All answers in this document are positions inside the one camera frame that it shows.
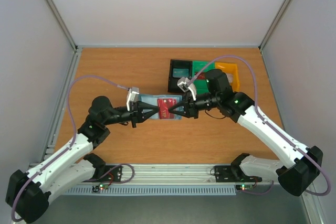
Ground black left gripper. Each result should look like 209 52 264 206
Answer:
103 101 160 128

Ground teal blue card holder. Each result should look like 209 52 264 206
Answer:
139 94 182 120

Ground pink red credit card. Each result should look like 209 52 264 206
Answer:
157 98 177 120

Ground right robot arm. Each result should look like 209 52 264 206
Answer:
169 69 323 196

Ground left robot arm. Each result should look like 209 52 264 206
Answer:
5 96 159 223

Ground white card in yellow bin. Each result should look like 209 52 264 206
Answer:
226 73 234 83

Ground green storage bin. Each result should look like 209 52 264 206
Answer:
192 60 215 94

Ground black storage bin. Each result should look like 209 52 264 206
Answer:
167 59 193 93

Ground yellow storage bin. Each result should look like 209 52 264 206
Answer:
215 62 240 92

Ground left small circuit board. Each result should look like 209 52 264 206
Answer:
91 184 109 193

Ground small circuit board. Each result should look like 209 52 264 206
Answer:
236 184 255 191
91 184 109 193

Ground right small circuit board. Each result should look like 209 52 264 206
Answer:
236 184 255 191

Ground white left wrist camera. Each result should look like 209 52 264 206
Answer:
126 87 140 111

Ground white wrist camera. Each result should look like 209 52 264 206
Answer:
126 87 140 111
177 77 197 101

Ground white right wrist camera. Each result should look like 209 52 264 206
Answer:
177 77 197 101

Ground aluminium front rail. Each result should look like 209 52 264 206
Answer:
25 163 313 185

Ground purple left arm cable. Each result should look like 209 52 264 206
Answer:
10 74 131 222

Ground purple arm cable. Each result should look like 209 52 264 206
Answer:
10 74 131 222
188 55 331 196

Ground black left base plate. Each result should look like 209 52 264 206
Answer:
85 165 122 183

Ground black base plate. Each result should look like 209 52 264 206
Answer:
213 165 262 183
85 165 122 183

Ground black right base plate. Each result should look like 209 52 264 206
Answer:
213 165 262 183

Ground grey slotted cable duct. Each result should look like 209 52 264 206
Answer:
65 185 236 197

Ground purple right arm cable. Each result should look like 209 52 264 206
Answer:
188 55 331 196

